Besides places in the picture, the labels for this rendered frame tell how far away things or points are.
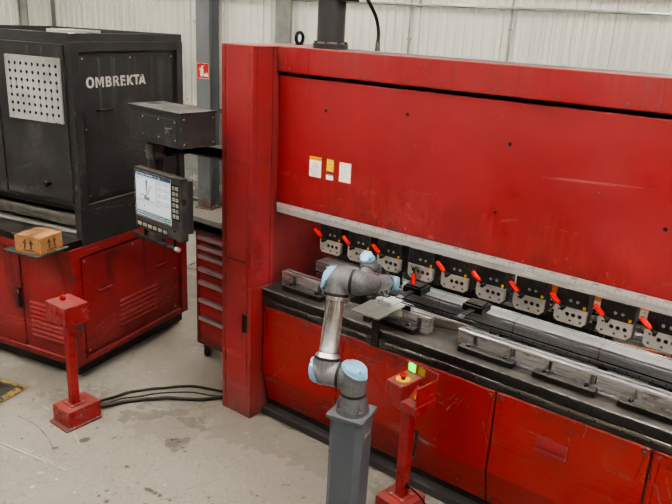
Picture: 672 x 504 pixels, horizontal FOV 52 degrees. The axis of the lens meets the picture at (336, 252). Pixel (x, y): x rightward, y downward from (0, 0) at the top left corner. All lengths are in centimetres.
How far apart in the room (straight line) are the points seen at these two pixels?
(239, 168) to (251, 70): 56
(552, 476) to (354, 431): 101
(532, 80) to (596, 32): 444
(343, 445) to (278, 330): 125
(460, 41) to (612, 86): 488
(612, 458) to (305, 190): 211
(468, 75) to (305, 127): 105
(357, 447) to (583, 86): 184
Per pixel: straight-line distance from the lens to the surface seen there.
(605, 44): 765
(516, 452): 365
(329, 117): 386
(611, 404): 343
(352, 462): 327
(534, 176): 330
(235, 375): 456
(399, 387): 346
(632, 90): 312
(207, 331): 523
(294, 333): 421
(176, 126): 386
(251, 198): 405
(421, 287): 400
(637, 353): 372
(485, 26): 786
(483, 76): 335
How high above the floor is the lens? 244
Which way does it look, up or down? 18 degrees down
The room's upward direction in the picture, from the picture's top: 3 degrees clockwise
